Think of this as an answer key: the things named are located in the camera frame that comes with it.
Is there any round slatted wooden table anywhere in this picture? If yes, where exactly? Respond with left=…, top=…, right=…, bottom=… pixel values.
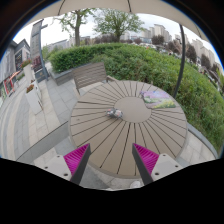
left=70, top=81, right=187, bottom=178

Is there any tall grey sign pillar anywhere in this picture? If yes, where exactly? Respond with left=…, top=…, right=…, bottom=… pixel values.
left=30, top=20, right=48, bottom=83

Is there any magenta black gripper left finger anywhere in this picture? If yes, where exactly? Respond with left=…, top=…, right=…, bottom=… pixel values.
left=64, top=144, right=91, bottom=185

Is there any brown slatted outdoor chair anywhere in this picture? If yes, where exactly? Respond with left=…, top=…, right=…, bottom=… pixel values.
left=72, top=62, right=115, bottom=97

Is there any white planter box with flowers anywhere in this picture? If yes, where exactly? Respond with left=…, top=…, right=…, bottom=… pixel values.
left=25, top=81, right=43, bottom=114

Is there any trimmed green hedge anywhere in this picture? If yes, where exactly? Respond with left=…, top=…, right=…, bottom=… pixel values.
left=49, top=43, right=224, bottom=149

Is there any dark curved umbrella pole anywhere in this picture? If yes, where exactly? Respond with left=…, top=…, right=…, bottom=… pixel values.
left=172, top=23, right=187, bottom=100

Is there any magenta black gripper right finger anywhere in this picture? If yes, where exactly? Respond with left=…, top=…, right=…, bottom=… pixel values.
left=132, top=143, right=159, bottom=185

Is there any white planter box far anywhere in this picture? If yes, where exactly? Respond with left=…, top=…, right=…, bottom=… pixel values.
left=21, top=59, right=35, bottom=83

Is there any beige patio umbrella canopy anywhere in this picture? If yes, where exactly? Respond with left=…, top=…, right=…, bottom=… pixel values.
left=23, top=0, right=211, bottom=43

